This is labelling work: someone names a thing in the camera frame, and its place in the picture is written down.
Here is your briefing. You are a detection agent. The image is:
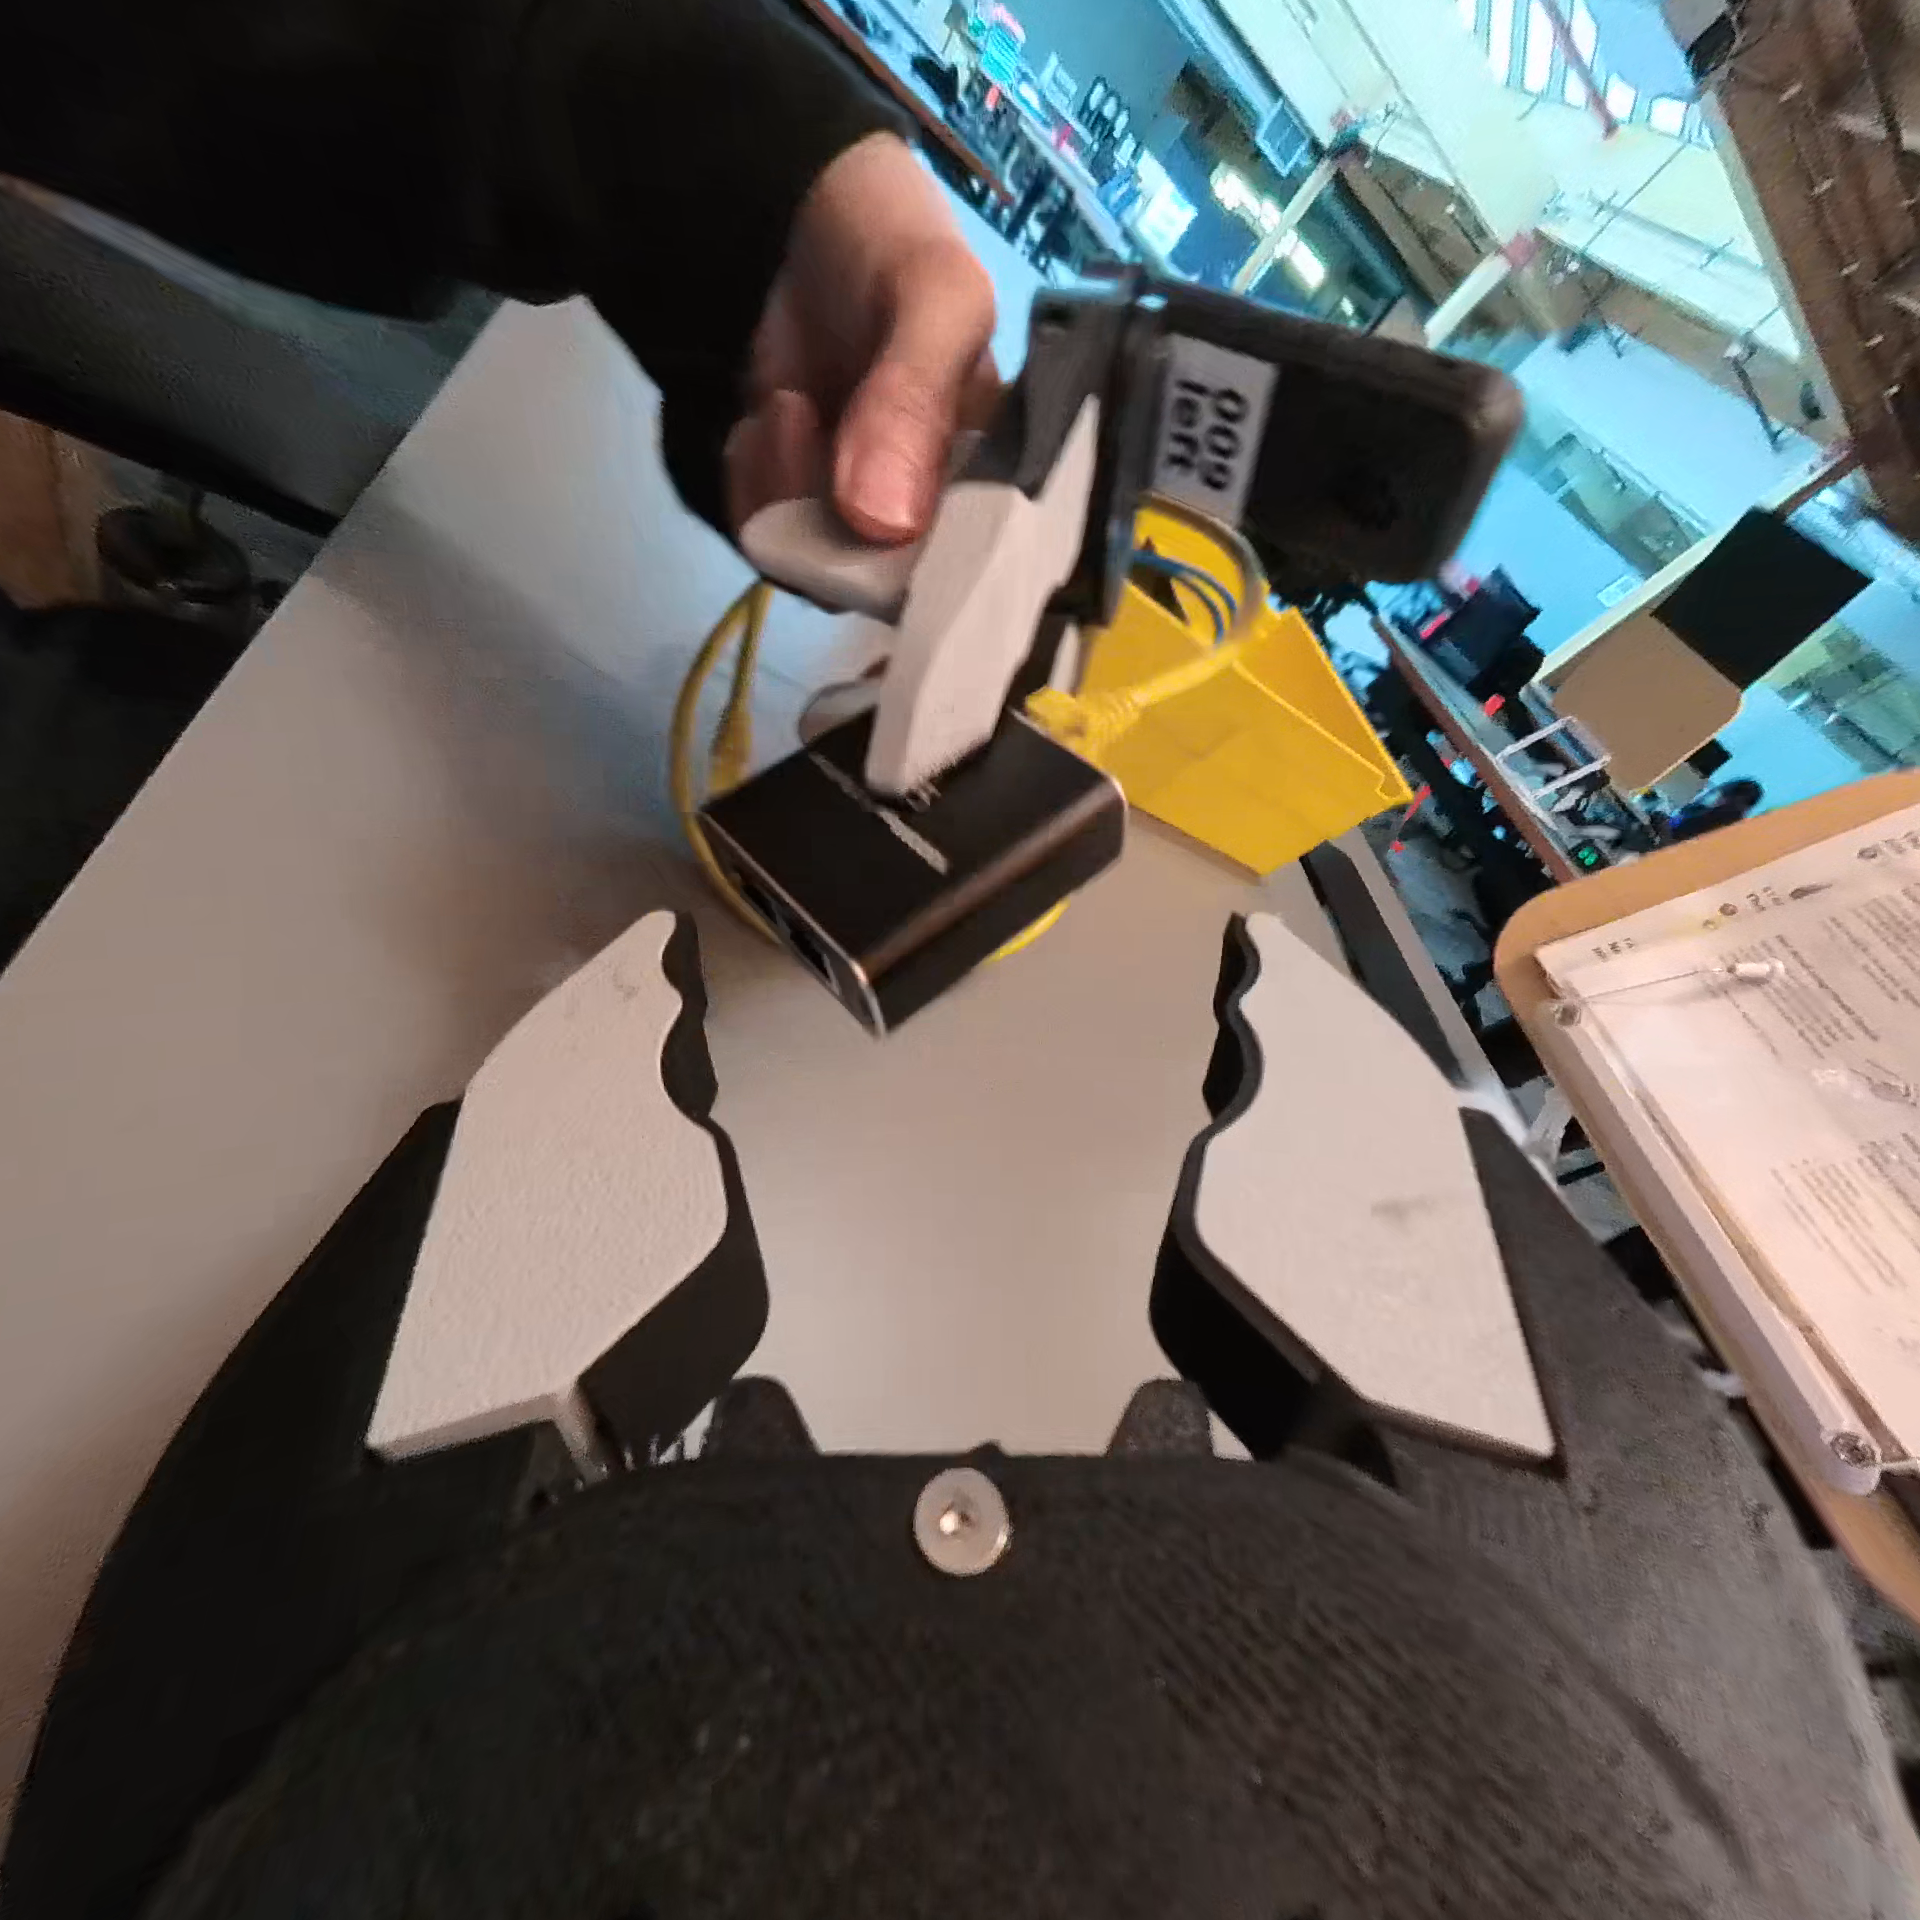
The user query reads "yellow plastic bin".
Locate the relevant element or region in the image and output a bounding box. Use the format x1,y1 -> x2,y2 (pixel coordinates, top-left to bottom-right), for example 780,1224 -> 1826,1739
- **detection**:
1027,502 -> 1414,875

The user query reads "person's left forearm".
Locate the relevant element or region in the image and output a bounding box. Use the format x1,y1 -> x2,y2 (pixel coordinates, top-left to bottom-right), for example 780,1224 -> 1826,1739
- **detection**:
0,0 -> 922,528

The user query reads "white desk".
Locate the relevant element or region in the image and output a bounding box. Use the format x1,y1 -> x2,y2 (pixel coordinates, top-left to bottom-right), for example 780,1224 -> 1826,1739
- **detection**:
0,292 -> 1524,1793

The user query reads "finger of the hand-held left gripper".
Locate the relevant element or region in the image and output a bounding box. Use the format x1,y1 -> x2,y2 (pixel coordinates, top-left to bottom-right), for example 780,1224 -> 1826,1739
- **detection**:
800,663 -> 899,741
866,405 -> 1112,797

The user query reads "yellow ethernet cable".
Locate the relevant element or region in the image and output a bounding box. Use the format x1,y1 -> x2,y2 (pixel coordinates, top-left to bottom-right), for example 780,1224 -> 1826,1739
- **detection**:
670,510 -> 1277,963

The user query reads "background workbench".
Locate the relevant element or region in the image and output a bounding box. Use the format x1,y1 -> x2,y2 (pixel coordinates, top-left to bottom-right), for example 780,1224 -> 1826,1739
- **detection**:
1371,569 -> 1772,887

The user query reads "printed instruction sheet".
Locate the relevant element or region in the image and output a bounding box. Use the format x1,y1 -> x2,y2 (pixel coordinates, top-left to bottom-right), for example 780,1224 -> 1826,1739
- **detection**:
1535,803 -> 1920,1494

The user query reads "person's left hand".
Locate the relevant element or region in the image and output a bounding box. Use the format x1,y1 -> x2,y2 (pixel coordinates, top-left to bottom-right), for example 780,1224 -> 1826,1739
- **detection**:
724,135 -> 1004,544

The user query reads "black network adapter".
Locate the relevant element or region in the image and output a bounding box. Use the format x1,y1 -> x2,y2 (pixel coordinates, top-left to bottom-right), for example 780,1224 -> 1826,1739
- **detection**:
696,710 -> 1128,1040

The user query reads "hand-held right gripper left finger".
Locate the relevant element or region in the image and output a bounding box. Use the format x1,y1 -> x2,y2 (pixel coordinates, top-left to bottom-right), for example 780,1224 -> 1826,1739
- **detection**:
364,907 -> 774,1464

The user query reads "grey office chair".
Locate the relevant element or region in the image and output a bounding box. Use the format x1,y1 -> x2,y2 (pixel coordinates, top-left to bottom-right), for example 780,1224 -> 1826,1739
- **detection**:
0,180 -> 495,633

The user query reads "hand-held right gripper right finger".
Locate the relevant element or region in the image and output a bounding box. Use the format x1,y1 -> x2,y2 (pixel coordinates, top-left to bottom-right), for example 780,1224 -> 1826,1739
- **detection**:
1151,909 -> 1559,1479

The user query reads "black and tan panel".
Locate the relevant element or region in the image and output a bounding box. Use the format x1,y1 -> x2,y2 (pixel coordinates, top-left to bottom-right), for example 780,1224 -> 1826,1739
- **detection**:
1530,508 -> 1876,797

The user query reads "blue cable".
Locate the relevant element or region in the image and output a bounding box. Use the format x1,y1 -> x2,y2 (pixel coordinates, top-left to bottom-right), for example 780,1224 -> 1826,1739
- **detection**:
1131,545 -> 1247,633

